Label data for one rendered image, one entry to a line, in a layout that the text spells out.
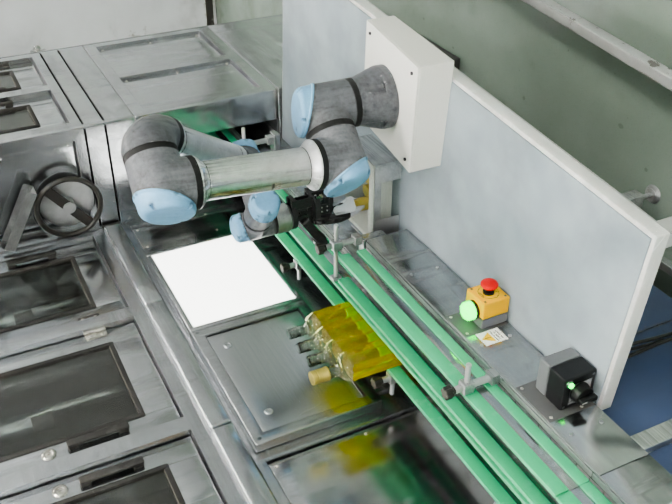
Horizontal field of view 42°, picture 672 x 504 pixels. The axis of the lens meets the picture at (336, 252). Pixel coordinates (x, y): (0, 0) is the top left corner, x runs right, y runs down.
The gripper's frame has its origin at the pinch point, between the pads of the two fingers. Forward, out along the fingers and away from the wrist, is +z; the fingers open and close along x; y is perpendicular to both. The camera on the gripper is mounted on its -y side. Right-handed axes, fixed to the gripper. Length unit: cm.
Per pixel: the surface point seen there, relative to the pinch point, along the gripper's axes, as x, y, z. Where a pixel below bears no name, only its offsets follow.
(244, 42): 119, 7, 15
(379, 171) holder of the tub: -8.2, 13.8, 2.3
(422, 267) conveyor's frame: -30.4, -2.7, 2.5
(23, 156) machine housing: 75, -1, -75
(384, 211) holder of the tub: -7.8, 1.2, 4.4
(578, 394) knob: -88, 1, 3
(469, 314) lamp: -56, 1, -1
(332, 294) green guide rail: -7.4, -21.1, -11.0
